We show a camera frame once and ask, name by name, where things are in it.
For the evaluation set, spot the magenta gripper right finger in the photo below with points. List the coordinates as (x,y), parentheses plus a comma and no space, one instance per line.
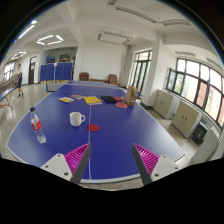
(151,166)

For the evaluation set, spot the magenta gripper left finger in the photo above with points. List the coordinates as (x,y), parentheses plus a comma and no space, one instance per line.
(70,166)

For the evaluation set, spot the clear plastic water bottle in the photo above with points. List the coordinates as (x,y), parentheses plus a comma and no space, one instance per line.
(37,127)

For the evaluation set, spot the small red round coaster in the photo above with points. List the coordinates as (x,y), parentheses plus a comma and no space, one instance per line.
(93,127)

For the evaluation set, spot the white ceramic mug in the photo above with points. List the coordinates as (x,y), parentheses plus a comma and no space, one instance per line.
(76,119)

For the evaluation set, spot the beige cabinet near window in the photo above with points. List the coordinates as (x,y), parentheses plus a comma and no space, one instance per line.
(186,119)

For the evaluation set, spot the blue ping pong table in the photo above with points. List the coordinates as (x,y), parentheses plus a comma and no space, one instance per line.
(111,157)

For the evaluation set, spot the black bin by cabinet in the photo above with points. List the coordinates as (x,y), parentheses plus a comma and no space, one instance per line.
(199,133)

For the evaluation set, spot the beige cabinet further back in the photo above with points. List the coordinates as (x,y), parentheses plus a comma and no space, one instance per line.
(165,104)

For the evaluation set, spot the colourful small booklet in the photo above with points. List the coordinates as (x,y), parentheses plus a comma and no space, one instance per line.
(66,100)

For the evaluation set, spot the red ping pong paddle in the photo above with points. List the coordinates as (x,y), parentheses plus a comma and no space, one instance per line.
(121,105)

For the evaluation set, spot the yellow book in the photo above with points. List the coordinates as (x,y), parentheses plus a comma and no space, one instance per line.
(92,100)

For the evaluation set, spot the grey flat booklet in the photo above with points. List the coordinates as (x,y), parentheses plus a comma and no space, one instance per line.
(76,96)

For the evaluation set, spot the brown cardboard box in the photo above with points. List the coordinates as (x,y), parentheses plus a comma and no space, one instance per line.
(131,96)

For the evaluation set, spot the black pouch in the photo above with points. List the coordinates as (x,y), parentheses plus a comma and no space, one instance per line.
(108,99)

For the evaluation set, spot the red paddle behind pouch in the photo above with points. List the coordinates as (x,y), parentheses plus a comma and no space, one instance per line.
(118,99)

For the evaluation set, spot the brown armchair left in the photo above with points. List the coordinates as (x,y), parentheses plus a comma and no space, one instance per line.
(83,76)

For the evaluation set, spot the brown armchair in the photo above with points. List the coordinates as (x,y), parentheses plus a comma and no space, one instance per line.
(83,76)
(113,79)

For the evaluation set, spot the blue folding partition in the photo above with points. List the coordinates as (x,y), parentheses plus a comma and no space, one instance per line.
(56,71)

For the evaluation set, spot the blue table at left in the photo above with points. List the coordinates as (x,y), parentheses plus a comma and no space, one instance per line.
(5,98)

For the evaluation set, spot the brown armchair right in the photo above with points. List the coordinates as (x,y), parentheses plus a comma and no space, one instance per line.
(113,79)

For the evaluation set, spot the standing person in dark clothes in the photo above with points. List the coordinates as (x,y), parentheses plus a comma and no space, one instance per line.
(19,81)

